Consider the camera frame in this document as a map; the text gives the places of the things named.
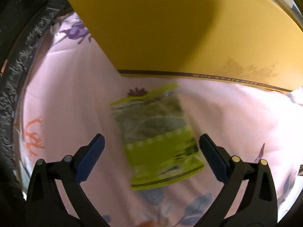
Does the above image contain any green snack packet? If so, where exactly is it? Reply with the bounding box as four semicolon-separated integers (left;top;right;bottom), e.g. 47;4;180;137
110;84;204;191

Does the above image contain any dark carved wooden furniture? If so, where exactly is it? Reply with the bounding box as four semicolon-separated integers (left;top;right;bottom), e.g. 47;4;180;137
1;0;71;198

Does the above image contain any yellow cardboard box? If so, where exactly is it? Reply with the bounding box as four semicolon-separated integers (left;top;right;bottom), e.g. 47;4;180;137
68;0;302;92

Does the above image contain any pink floral tablecloth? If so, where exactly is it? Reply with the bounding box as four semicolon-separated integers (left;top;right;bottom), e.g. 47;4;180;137
16;13;302;226

